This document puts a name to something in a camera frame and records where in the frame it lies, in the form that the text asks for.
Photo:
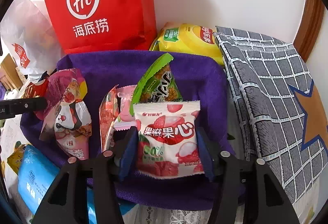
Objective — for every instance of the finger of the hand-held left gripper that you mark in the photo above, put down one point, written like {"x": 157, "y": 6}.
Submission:
{"x": 25, "y": 106}

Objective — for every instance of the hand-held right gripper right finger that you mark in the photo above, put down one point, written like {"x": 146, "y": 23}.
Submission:
{"x": 205, "y": 157}

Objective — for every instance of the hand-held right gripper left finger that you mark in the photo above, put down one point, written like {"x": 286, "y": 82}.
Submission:
{"x": 126, "y": 157}

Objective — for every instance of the dark red snack packet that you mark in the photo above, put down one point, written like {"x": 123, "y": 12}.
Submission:
{"x": 33, "y": 89}

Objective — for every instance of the purple snack packet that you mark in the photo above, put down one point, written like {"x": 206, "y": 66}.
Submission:
{"x": 59, "y": 80}

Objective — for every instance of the white red lychee candy packet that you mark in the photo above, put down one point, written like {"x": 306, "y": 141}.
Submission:
{"x": 166, "y": 137}

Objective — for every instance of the green snack packet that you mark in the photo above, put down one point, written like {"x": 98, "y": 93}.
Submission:
{"x": 158, "y": 85}

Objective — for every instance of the wooden chair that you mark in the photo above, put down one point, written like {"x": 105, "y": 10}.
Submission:
{"x": 7, "y": 67}

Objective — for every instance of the pink white panda snack packet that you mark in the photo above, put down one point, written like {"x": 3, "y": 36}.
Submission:
{"x": 69, "y": 121}

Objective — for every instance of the small pink snack packet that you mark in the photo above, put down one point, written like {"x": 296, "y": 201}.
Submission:
{"x": 124, "y": 108}

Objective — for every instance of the yellow snack packet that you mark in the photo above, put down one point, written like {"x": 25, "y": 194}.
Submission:
{"x": 16, "y": 160}

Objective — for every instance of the fruit print tablecloth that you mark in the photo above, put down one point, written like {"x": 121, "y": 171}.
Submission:
{"x": 166, "y": 213}

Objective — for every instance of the blue tissue pack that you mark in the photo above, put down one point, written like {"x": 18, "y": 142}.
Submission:
{"x": 33, "y": 178}

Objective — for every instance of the white plastic bag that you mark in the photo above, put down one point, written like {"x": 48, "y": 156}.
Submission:
{"x": 33, "y": 29}

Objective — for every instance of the purple towel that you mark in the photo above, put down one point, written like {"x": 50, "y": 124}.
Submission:
{"x": 194, "y": 80}

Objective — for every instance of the grey checked cloth with star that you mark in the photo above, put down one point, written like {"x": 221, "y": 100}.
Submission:
{"x": 256, "y": 85}

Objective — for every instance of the yellow chips bag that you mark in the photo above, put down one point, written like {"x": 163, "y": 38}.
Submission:
{"x": 189, "y": 39}

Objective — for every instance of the brown wooden frame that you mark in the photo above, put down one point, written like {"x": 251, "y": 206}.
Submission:
{"x": 310, "y": 24}

